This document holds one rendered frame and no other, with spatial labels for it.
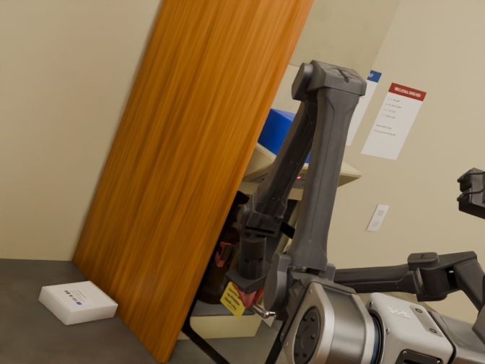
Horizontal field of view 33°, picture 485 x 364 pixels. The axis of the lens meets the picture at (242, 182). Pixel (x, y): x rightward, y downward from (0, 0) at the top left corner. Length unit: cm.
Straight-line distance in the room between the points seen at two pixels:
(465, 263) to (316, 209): 60
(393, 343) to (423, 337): 4
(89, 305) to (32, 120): 49
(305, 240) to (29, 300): 93
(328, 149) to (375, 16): 76
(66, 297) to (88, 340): 13
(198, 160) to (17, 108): 49
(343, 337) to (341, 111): 40
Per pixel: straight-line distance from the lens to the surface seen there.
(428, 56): 299
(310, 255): 136
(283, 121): 188
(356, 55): 207
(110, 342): 203
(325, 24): 196
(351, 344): 117
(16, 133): 213
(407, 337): 116
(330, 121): 137
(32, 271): 224
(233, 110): 186
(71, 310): 203
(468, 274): 185
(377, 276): 192
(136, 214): 211
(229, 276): 179
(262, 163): 188
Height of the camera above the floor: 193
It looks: 15 degrees down
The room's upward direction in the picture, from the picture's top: 22 degrees clockwise
